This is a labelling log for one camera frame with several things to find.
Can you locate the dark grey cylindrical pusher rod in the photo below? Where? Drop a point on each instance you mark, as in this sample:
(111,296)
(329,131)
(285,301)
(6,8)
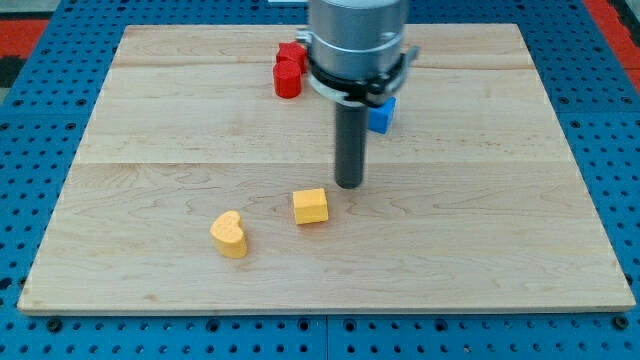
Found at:
(351,123)

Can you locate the yellow hexagon block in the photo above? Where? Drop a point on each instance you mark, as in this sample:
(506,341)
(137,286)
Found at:
(310,206)

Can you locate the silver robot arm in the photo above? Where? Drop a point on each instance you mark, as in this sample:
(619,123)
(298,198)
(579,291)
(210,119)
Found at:
(356,59)

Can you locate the yellow heart block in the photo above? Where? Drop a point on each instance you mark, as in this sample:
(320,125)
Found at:
(229,235)

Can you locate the blue cube block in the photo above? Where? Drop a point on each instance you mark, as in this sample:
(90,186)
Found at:
(381,118)

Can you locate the red cylinder block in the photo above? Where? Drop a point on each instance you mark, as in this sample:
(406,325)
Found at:
(287,79)

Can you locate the red star block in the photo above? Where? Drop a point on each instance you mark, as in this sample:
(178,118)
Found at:
(294,52)

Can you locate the light wooden board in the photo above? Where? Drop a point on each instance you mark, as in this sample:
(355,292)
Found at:
(472,203)

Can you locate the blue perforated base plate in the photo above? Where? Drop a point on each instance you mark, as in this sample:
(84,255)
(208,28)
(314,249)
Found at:
(44,115)

